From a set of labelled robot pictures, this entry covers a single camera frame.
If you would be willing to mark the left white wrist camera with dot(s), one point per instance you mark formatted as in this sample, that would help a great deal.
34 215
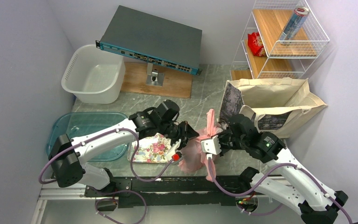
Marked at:
173 152

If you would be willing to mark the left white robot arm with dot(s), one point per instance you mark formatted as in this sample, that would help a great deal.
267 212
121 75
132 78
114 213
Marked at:
69 158

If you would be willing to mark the teal transparent plastic bin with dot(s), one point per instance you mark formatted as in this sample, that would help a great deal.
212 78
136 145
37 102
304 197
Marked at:
76 124

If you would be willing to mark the pink plastic grocery bag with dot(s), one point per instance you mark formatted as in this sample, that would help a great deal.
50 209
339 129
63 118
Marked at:
193 158

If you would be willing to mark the beige canvas tote bag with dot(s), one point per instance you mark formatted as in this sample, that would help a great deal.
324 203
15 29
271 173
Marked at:
277 105

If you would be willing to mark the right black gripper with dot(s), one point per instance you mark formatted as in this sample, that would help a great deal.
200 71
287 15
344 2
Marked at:
220 135

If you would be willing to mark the blue drink can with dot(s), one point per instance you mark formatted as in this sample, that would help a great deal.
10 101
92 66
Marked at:
294 24

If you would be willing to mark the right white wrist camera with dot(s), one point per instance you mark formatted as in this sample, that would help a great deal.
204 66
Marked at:
211 145

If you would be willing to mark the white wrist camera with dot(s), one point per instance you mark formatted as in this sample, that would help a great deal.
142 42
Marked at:
211 145
173 152

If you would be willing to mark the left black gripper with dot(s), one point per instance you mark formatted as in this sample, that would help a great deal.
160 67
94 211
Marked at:
187 132

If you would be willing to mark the red snack packet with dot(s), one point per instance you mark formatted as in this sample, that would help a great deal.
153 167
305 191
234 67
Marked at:
255 44

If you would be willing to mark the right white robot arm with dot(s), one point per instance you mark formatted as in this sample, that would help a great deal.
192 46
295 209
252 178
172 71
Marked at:
313 201

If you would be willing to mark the metal stand base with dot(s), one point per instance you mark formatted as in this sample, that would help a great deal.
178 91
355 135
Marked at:
154 77

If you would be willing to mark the teal network switch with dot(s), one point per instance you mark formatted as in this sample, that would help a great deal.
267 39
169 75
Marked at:
153 39

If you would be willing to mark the white wire shelf rack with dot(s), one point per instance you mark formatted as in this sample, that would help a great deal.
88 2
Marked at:
283 58

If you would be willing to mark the wooden board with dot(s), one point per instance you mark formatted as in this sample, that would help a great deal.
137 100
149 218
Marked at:
176 84

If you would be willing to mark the floral rectangular tray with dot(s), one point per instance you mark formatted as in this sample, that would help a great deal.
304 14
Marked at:
155 149

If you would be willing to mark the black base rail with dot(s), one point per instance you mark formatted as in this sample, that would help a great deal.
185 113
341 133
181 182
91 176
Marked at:
180 190

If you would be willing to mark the white plastic basin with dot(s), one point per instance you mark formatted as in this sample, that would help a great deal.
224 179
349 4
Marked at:
94 76

